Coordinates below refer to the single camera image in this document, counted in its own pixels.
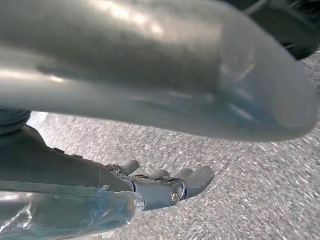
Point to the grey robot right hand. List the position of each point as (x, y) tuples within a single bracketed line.
[(75, 185)]

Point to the black robot right foot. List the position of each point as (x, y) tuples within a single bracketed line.
[(287, 23)]

